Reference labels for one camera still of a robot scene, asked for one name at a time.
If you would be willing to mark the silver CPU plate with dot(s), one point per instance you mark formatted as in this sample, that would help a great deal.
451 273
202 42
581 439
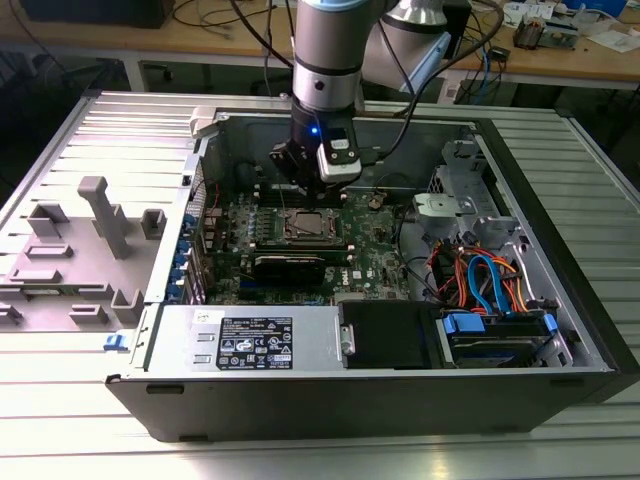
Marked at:
309 223

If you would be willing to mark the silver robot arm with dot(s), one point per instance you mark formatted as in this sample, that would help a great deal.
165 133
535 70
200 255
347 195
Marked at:
325 50

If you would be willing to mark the RAM slot white clips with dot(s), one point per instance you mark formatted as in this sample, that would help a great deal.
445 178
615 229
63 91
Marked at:
300 248
336 187
336 195

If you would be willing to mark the round coin battery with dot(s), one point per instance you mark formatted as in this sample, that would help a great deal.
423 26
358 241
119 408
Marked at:
375 201

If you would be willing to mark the black graphics card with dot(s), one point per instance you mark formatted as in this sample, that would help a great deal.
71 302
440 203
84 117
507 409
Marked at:
290 272

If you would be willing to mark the green motherboard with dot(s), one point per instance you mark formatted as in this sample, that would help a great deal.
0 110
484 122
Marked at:
372 250

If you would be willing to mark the blue card retention clip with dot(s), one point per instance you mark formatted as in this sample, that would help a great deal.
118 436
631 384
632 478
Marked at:
183 248
177 274
186 226
173 292

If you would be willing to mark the silver metal drive cage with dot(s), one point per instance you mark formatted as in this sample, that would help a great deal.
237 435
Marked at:
465 170

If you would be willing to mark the wooden desk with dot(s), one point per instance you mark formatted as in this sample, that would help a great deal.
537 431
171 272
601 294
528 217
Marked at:
150 42

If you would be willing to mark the tall black box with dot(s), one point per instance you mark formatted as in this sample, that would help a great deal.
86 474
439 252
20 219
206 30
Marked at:
459 35

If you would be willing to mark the silver power supply with label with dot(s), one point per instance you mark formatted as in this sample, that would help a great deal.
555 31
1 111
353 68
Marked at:
175 340

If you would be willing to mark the grey plastic parts rack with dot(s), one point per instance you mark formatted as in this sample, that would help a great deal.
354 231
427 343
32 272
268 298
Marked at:
90 270

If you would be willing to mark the wide black box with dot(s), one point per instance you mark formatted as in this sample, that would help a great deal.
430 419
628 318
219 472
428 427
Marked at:
100 12

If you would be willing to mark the black PC case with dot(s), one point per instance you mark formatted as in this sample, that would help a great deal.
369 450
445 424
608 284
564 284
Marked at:
350 405

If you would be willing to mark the blue plastic clip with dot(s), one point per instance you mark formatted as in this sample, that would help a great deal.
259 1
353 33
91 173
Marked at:
114 342

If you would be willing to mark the copper coil device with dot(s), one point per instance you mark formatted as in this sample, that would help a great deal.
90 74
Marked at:
530 35

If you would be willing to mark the hard disk in blue carrier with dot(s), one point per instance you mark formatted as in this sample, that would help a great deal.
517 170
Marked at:
495 347

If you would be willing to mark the grey electronic device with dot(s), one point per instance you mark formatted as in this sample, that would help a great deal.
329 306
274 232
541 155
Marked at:
562 35

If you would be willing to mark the white paper sheet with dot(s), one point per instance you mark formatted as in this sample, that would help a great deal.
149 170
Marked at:
615 40

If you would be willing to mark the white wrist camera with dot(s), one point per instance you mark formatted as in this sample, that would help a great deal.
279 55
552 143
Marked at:
340 167

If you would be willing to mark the silver metal bracket box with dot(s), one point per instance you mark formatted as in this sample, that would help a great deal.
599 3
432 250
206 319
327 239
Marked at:
435 210

